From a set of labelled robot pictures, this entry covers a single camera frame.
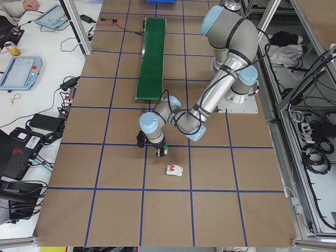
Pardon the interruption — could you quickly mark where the green conveyor belt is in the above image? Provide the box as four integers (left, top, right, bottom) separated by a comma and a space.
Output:
135, 17, 168, 102

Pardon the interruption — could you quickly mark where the black docking device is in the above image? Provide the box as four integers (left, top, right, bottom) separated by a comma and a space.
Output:
0, 181, 48, 226

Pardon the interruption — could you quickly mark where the yellow drink can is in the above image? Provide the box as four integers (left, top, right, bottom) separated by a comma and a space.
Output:
4, 41, 21, 56

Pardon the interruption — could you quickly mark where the black computer with red logo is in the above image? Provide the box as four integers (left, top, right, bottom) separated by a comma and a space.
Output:
0, 127, 46, 181

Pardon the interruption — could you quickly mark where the white red circuit breaker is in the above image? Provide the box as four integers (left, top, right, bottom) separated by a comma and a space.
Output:
165, 164, 184, 178

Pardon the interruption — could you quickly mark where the black power brick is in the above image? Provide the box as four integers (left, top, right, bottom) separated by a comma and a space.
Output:
311, 122, 329, 140

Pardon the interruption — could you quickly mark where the aluminium profile bar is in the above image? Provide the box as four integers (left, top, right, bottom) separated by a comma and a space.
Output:
0, 235, 39, 247
290, 237, 336, 249

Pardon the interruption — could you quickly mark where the white square base plate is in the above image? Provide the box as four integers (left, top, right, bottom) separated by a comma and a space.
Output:
217, 86, 259, 115

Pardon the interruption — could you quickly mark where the white cloth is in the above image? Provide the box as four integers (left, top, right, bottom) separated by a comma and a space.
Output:
270, 44, 305, 69

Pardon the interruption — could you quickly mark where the white power strip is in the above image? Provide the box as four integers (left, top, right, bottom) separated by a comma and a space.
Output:
299, 122, 316, 144

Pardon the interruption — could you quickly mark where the aluminium profile post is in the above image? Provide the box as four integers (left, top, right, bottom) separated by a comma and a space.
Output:
59, 0, 92, 56

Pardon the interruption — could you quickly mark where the light blue teach pendant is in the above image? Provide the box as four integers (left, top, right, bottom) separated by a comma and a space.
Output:
0, 56, 43, 92
34, 4, 69, 29

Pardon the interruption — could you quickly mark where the black cloth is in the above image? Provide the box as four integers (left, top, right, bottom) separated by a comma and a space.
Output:
269, 31, 300, 47

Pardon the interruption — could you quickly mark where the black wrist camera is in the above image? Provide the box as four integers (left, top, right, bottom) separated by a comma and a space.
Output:
136, 131, 148, 149

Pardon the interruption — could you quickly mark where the coiled black cable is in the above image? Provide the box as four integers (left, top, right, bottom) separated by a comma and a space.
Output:
301, 141, 333, 175

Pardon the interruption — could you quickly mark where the red black wire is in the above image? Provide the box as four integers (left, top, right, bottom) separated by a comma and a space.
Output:
96, 20, 144, 35

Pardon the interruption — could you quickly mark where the black power strip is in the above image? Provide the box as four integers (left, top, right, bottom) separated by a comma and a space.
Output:
58, 87, 77, 118

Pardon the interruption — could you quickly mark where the aluminium V-shaped frame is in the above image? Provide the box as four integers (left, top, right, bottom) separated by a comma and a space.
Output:
243, 0, 336, 249

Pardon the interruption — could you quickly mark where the large black power adapter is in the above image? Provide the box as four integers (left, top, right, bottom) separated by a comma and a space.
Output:
28, 113, 65, 131

